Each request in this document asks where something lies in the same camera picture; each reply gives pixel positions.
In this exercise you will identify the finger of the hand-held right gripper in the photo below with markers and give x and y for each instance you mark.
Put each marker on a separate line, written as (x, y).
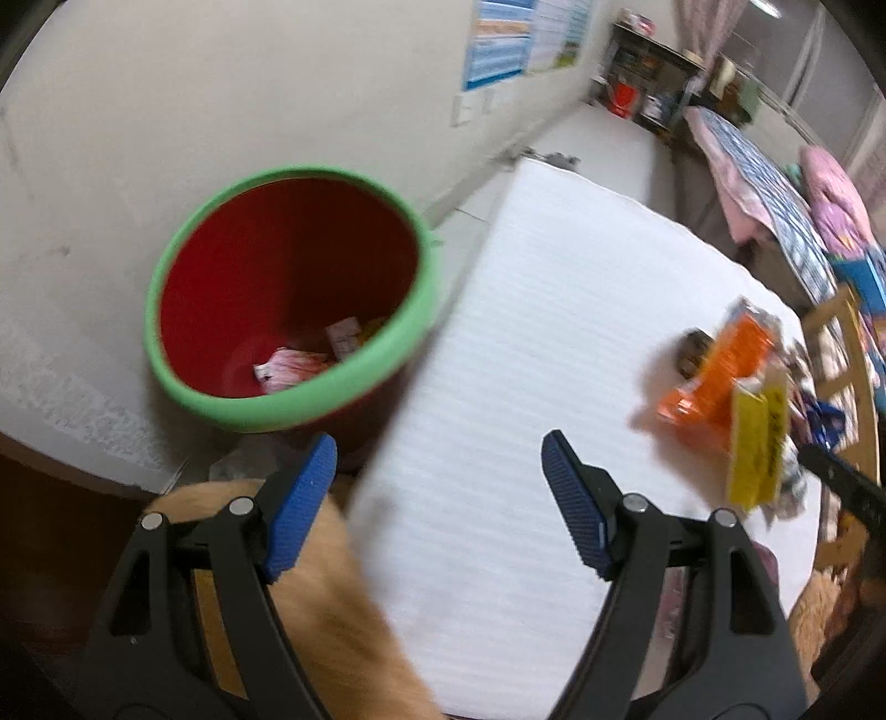
(848, 484)

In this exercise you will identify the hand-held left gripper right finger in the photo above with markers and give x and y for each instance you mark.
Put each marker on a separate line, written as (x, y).
(574, 505)

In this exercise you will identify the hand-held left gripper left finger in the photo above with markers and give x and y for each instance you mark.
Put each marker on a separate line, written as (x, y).
(304, 512)

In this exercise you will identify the bright yellow packet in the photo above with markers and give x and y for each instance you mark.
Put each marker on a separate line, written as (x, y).
(754, 443)

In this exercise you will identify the brown chocolate wrapper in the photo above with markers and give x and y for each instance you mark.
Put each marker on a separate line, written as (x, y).
(694, 349)

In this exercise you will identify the red bin with green rim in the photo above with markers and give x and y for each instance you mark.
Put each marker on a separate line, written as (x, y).
(277, 277)

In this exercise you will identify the dark blue wrapper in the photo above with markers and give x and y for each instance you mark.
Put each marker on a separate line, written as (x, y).
(824, 419)

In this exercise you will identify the tan fluffy rug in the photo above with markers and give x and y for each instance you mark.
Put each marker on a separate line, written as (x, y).
(813, 616)
(332, 623)

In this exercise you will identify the orange snack bag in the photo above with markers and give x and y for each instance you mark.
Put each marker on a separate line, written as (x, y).
(727, 367)

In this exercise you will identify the wooden chair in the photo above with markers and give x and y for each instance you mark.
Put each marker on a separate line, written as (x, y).
(834, 308)

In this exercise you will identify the white yellow wrapper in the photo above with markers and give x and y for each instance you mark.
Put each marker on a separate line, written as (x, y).
(344, 336)

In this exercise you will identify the white foam table mat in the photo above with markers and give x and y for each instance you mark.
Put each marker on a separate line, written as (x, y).
(554, 311)

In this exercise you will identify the blue printed box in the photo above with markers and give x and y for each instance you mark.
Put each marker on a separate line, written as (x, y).
(869, 284)

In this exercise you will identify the pink blanket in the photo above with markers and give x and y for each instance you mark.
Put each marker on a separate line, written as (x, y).
(837, 194)

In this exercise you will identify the blue plaid blanket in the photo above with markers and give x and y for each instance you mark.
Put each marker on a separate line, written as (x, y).
(775, 187)

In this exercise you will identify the grey bed base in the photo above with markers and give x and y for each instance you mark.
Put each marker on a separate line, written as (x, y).
(713, 208)

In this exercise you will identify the small grey object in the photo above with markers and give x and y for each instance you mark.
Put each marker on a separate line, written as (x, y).
(562, 159)

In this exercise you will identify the green container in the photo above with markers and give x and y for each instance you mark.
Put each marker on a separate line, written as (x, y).
(749, 97)

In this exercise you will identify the red bag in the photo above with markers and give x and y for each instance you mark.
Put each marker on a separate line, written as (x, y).
(624, 99)

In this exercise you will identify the dark storage shelf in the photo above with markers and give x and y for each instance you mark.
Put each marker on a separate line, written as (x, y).
(650, 69)

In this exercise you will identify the pink curtain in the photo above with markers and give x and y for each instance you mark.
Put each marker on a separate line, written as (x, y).
(706, 28)

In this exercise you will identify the wall outlet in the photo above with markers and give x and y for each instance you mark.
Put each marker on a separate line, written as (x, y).
(465, 109)

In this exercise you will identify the blue chart wall poster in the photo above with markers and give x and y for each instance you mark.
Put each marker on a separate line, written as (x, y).
(498, 41)

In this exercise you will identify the white chart wall poster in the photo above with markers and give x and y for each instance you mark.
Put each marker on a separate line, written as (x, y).
(561, 24)

